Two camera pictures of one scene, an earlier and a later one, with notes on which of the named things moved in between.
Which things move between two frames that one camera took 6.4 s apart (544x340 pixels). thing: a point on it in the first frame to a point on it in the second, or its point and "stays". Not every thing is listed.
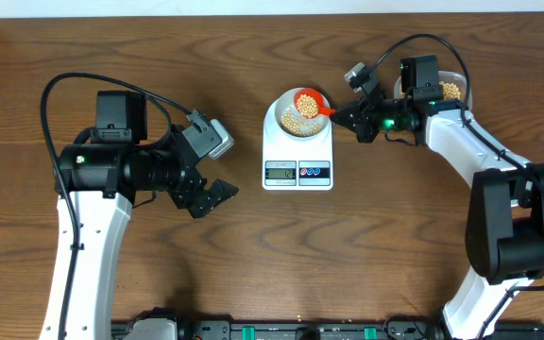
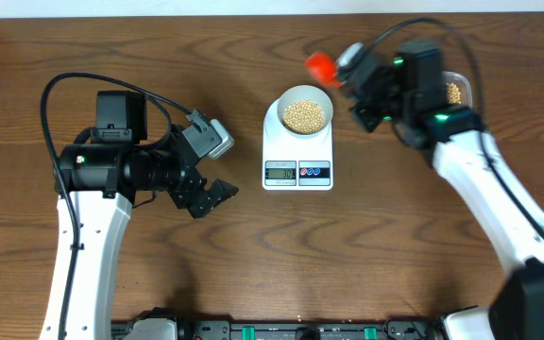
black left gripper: x=184 y=195 stays
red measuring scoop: x=317 y=95 to x=322 y=67
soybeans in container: x=450 y=91 stays
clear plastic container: x=453 y=82 stays
